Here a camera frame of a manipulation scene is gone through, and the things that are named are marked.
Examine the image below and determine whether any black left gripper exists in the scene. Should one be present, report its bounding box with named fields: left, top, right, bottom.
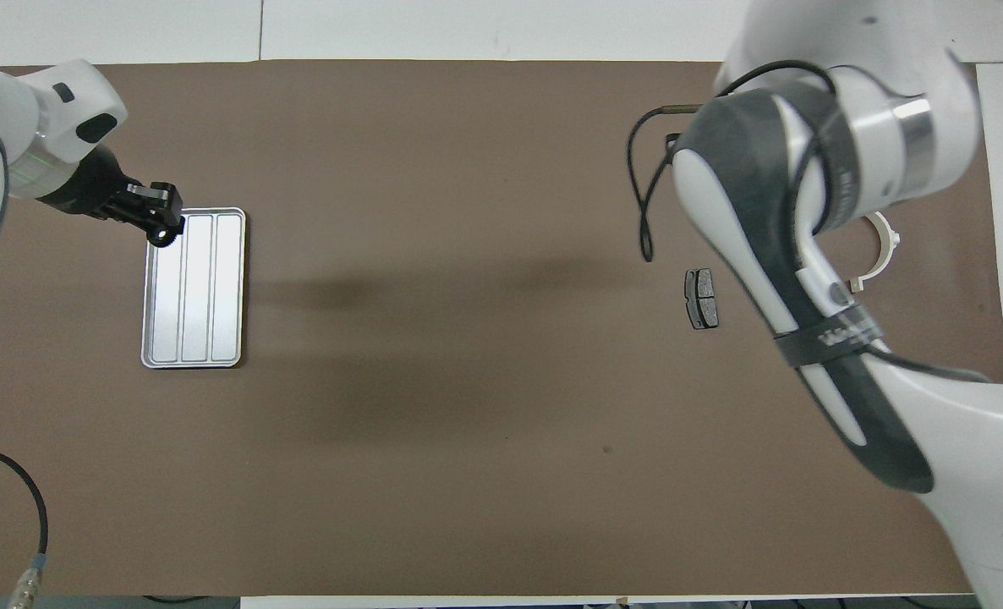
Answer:
left=40, top=147, right=185, bottom=228

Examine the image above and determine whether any silver metal tray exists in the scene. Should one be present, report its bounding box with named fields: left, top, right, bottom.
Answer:
left=140, top=207, right=247, bottom=370

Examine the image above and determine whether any rectangular grey brake pad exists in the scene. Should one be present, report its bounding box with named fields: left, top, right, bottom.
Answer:
left=684, top=268, right=720, bottom=331

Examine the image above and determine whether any brown table mat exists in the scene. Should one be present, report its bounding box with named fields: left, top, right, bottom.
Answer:
left=0, top=59, right=1003, bottom=598

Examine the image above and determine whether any white semicircular bracket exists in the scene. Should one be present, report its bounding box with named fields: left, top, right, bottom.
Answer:
left=847, top=211, right=902, bottom=294

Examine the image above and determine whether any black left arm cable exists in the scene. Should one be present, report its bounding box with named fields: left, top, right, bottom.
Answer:
left=0, top=440, right=51, bottom=609

